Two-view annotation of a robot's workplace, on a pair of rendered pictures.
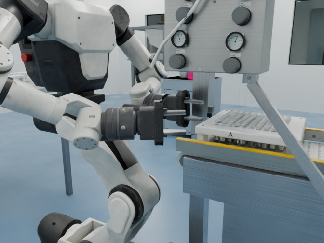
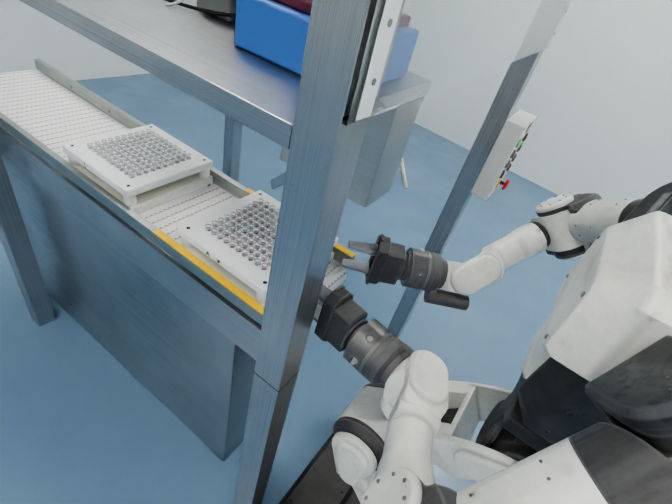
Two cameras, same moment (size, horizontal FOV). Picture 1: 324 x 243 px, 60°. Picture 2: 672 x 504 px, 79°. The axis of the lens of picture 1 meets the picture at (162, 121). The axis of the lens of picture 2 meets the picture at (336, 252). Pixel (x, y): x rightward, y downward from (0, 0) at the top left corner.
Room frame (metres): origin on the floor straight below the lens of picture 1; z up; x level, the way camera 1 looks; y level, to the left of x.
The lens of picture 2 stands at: (1.43, -0.13, 1.45)
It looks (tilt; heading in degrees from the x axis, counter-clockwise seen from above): 39 degrees down; 176
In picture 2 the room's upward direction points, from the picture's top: 16 degrees clockwise
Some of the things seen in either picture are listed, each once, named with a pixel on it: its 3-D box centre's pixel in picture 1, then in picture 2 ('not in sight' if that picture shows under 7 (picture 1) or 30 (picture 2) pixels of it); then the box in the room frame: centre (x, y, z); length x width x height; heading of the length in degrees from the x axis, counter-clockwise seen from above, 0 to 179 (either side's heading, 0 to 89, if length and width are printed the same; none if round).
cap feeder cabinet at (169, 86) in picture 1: (191, 106); not in sight; (3.74, -0.39, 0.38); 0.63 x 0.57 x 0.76; 57
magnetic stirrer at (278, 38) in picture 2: not in sight; (331, 31); (0.73, -0.18, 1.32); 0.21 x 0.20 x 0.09; 151
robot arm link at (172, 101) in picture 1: (171, 107); (351, 332); (0.95, -0.03, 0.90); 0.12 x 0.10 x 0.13; 53
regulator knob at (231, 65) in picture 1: (231, 63); not in sight; (0.58, -0.14, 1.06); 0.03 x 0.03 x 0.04; 61
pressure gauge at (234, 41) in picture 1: (235, 41); not in sight; (0.59, -0.15, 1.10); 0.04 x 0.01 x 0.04; 61
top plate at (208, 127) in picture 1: (253, 125); (261, 236); (0.74, -0.25, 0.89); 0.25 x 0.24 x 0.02; 151
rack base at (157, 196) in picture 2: not in sight; (142, 173); (0.54, -0.61, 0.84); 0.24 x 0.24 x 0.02; 61
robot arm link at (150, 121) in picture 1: (141, 123); (398, 264); (0.73, 0.06, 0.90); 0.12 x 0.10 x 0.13; 93
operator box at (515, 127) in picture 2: not in sight; (503, 155); (0.12, 0.40, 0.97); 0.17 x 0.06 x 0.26; 151
